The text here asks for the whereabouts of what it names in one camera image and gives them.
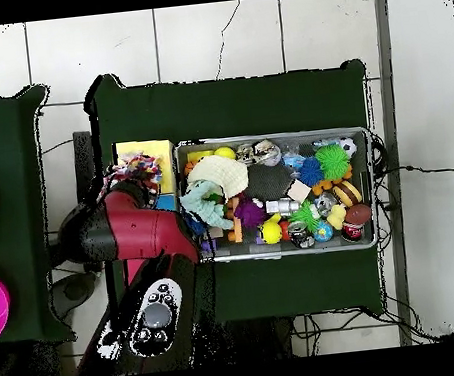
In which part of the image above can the mint green knitted cloth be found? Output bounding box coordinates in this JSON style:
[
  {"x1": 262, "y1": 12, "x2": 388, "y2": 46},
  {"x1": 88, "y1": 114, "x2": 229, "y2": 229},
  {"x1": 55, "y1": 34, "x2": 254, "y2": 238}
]
[{"x1": 177, "y1": 176, "x2": 235, "y2": 236}]

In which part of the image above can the confetti print cloth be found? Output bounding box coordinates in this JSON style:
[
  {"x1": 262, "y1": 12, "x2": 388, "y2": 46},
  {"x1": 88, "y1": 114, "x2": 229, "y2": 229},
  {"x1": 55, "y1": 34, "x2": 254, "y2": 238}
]
[{"x1": 93, "y1": 150, "x2": 167, "y2": 204}]

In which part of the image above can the wooden box with three holes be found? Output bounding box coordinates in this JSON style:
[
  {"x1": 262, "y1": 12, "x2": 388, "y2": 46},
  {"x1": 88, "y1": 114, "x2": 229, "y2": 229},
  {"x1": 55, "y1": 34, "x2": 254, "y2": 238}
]
[{"x1": 108, "y1": 135, "x2": 189, "y2": 286}]

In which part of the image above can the cream knitted cloth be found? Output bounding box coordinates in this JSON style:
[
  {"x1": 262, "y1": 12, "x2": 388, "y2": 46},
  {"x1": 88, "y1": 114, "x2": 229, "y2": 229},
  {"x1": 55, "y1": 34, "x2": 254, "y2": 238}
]
[{"x1": 183, "y1": 151, "x2": 252, "y2": 205}]

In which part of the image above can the purple spiky monster toy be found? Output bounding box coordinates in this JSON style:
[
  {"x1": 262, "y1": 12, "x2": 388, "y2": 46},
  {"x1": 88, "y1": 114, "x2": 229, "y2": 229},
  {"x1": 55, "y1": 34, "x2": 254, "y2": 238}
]
[{"x1": 231, "y1": 195, "x2": 268, "y2": 231}]

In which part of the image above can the plain yellow ball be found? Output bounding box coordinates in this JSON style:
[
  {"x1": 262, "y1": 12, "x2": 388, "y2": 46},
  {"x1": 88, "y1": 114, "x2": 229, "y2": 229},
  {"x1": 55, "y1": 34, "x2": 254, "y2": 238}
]
[{"x1": 213, "y1": 145, "x2": 237, "y2": 162}]

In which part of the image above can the silver drink can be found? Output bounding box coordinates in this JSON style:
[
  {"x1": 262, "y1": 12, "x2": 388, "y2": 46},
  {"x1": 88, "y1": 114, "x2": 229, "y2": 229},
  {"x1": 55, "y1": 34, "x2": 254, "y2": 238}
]
[{"x1": 250, "y1": 137, "x2": 284, "y2": 169}]

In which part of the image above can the small blue spiky puffer ball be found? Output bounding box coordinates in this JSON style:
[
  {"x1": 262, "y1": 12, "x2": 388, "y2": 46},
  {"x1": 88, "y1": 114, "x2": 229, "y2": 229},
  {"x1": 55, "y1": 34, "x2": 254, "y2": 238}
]
[{"x1": 295, "y1": 155, "x2": 326, "y2": 188}]

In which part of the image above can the green spiky puffer ball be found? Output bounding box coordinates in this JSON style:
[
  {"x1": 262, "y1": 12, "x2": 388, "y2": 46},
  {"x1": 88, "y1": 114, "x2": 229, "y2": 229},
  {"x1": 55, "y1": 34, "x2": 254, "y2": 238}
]
[{"x1": 313, "y1": 142, "x2": 353, "y2": 183}]

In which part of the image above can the brown toy football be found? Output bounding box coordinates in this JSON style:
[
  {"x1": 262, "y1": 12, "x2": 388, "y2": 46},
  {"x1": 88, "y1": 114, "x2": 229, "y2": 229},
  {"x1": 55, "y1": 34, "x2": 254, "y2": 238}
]
[{"x1": 342, "y1": 201, "x2": 373, "y2": 227}]

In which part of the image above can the dark green side table cloth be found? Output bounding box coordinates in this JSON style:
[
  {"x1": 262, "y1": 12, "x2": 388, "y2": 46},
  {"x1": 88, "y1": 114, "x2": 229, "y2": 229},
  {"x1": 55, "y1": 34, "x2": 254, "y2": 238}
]
[{"x1": 0, "y1": 83, "x2": 77, "y2": 348}]

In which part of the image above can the shallow wire mesh bin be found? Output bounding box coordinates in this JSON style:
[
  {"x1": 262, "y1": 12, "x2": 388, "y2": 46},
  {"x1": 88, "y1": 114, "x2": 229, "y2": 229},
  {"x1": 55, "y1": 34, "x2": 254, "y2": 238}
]
[{"x1": 171, "y1": 121, "x2": 381, "y2": 269}]

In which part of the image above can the black frame beside table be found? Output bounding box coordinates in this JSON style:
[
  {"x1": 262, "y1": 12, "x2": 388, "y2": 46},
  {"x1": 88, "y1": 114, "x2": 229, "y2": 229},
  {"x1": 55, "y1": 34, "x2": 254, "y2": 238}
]
[{"x1": 34, "y1": 129, "x2": 112, "y2": 321}]

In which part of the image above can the black floor cable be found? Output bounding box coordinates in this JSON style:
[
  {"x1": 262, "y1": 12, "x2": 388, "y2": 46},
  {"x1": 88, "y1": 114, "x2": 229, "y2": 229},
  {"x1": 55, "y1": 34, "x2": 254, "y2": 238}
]
[{"x1": 371, "y1": 159, "x2": 454, "y2": 181}]

